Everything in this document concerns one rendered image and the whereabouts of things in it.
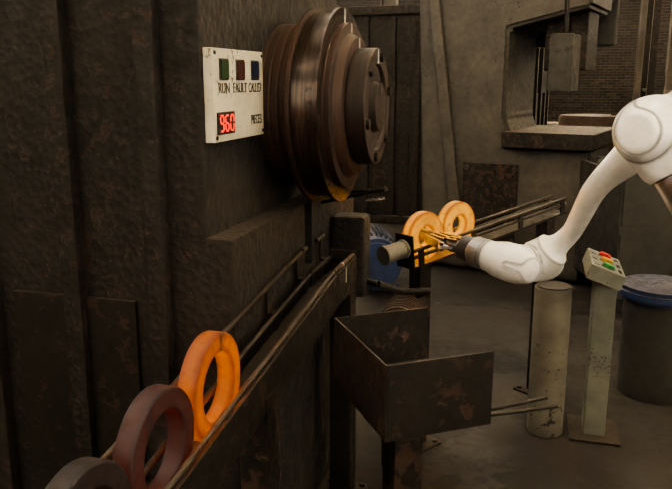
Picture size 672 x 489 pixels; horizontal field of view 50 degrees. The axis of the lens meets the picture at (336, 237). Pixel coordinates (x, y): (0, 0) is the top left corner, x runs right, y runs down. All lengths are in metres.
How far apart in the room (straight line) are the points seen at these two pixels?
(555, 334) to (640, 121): 1.04
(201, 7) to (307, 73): 0.31
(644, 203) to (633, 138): 2.17
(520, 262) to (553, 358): 0.59
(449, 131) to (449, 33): 0.58
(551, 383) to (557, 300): 0.29
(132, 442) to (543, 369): 1.72
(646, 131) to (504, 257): 0.59
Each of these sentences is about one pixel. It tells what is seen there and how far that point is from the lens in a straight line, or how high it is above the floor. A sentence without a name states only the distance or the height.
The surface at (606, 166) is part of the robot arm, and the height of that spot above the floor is 0.97.
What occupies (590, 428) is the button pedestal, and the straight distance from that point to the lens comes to 2.66.
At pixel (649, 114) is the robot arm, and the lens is 1.62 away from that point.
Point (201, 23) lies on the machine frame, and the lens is 1.44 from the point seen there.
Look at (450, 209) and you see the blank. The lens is 2.32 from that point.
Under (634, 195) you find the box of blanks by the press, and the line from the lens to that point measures 3.76.
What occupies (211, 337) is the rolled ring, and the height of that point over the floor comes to 0.77.
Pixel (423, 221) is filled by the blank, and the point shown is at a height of 0.75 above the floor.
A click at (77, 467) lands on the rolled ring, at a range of 0.95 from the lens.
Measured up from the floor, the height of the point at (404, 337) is 0.66.
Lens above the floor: 1.18
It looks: 12 degrees down
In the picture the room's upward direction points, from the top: straight up
